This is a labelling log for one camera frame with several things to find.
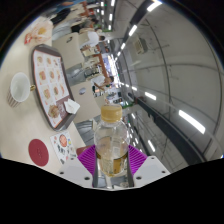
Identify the crumpled white napkin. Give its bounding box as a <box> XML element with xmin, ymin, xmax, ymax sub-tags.
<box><xmin>63</xmin><ymin>98</ymin><xmax>81</xmax><ymax>115</ymax></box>

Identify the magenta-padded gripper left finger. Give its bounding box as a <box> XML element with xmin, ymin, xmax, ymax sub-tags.
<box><xmin>57</xmin><ymin>144</ymin><xmax>99</xmax><ymax>189</ymax></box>

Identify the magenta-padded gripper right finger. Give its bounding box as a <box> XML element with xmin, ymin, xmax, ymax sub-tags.
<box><xmin>125</xmin><ymin>144</ymin><xmax>171</xmax><ymax>189</ymax></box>

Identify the group of ceiling lights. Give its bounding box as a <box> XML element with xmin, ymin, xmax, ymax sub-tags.
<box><xmin>99</xmin><ymin>0</ymin><xmax>208</xmax><ymax>154</ymax></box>

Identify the beige chair with oval hole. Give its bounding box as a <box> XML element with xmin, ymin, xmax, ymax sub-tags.
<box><xmin>69</xmin><ymin>79</ymin><xmax>105</xmax><ymax>125</ymax></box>
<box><xmin>53</xmin><ymin>31</ymin><xmax>85</xmax><ymax>71</ymax></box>

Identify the flat round red coaster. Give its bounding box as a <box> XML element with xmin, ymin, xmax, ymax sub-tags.
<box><xmin>27</xmin><ymin>138</ymin><xmax>50</xmax><ymax>167</ymax></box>

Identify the clear bottle with yellow drink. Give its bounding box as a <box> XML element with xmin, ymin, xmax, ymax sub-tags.
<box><xmin>93</xmin><ymin>104</ymin><xmax>131</xmax><ymax>178</ymax></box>

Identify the person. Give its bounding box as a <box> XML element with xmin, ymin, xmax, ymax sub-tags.
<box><xmin>79</xmin><ymin>28</ymin><xmax>106</xmax><ymax>48</ymax></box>

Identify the colourful sticker sheet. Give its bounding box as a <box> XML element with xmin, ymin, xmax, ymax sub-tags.
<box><xmin>49</xmin><ymin>130</ymin><xmax>78</xmax><ymax>165</ymax></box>

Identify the white striped paper cup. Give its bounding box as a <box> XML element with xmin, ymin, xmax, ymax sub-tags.
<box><xmin>6</xmin><ymin>72</ymin><xmax>36</xmax><ymax>108</ymax></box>

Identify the ceiling air conditioner unit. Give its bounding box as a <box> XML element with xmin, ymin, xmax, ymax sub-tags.
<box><xmin>133</xmin><ymin>37</ymin><xmax>149</xmax><ymax>56</ymax></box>

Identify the brown tray with paper liner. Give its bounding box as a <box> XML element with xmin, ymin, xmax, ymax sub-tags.
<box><xmin>31</xmin><ymin>43</ymin><xmax>81</xmax><ymax>132</ymax></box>

